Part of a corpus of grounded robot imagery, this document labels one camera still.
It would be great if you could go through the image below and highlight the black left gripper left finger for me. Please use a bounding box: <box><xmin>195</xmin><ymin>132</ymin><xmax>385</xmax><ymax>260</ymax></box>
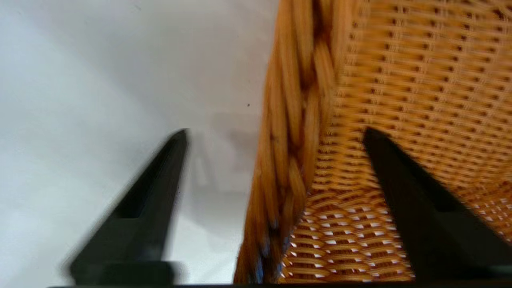
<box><xmin>69</xmin><ymin>128</ymin><xmax>189</xmax><ymax>285</ymax></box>

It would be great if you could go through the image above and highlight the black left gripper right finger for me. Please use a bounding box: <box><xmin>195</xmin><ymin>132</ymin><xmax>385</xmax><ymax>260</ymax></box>
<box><xmin>362</xmin><ymin>127</ymin><xmax>512</xmax><ymax>281</ymax></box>

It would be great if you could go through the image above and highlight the orange wicker basket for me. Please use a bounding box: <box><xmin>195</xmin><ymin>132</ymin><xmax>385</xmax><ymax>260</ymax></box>
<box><xmin>233</xmin><ymin>0</ymin><xmax>512</xmax><ymax>284</ymax></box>

